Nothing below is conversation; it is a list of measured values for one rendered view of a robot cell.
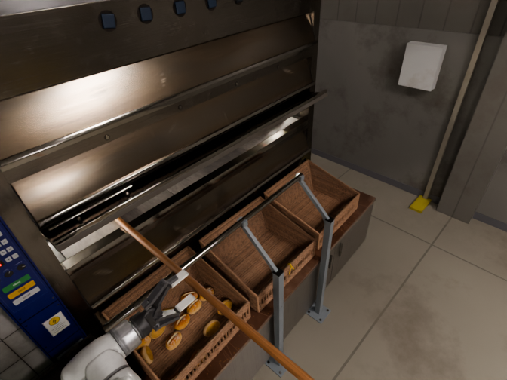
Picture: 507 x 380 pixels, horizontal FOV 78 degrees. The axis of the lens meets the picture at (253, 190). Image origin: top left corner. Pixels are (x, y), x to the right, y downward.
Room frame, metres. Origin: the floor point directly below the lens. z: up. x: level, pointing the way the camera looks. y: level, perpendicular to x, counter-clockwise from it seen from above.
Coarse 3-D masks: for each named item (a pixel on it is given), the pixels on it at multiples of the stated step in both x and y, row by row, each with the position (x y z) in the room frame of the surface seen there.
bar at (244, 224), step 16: (256, 208) 1.21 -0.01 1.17; (320, 208) 1.36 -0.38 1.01; (240, 224) 1.11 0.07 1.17; (256, 240) 1.08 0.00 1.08; (192, 256) 0.92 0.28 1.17; (272, 272) 0.98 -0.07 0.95; (320, 272) 1.32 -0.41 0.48; (320, 288) 1.31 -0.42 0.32; (320, 304) 1.30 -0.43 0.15; (112, 320) 0.64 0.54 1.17; (320, 320) 1.25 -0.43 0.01; (272, 368) 0.94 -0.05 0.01
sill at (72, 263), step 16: (288, 128) 2.05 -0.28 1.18; (272, 144) 1.87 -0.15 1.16; (240, 160) 1.67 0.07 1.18; (208, 176) 1.51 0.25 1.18; (224, 176) 1.55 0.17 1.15; (192, 192) 1.37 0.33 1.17; (160, 208) 1.25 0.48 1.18; (144, 224) 1.15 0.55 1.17; (112, 240) 1.04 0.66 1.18; (80, 256) 0.95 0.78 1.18; (96, 256) 0.97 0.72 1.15
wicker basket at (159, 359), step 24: (144, 288) 1.04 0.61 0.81; (216, 288) 1.15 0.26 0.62; (216, 312) 1.01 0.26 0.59; (240, 312) 0.92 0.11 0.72; (168, 336) 0.89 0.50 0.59; (192, 336) 0.88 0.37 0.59; (216, 336) 0.79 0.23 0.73; (144, 360) 0.68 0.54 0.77; (168, 360) 0.76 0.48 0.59; (192, 360) 0.69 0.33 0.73
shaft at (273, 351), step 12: (132, 228) 1.08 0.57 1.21; (144, 240) 1.00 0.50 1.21; (156, 252) 0.93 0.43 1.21; (168, 264) 0.86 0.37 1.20; (192, 288) 0.74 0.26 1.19; (204, 288) 0.73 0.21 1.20; (216, 300) 0.67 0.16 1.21; (228, 312) 0.62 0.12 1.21; (240, 324) 0.58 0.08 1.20; (252, 336) 0.53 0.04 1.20; (264, 348) 0.49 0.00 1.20; (276, 348) 0.49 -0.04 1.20; (276, 360) 0.46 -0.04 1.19; (288, 360) 0.45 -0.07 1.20; (300, 372) 0.41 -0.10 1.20
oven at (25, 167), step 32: (0, 0) 1.50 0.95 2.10; (32, 0) 1.40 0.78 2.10; (64, 0) 1.32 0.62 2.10; (96, 0) 1.24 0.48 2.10; (320, 0) 2.22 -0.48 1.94; (288, 64) 1.99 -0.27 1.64; (192, 96) 1.45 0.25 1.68; (128, 128) 1.21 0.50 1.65; (32, 160) 0.95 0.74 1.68; (64, 160) 1.01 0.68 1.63; (256, 160) 1.75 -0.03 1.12; (0, 192) 0.86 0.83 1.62; (256, 192) 1.73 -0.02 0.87; (32, 224) 0.88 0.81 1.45; (32, 256) 0.84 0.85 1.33; (64, 288) 0.85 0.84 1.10; (128, 288) 1.02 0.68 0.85; (96, 320) 0.88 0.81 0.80
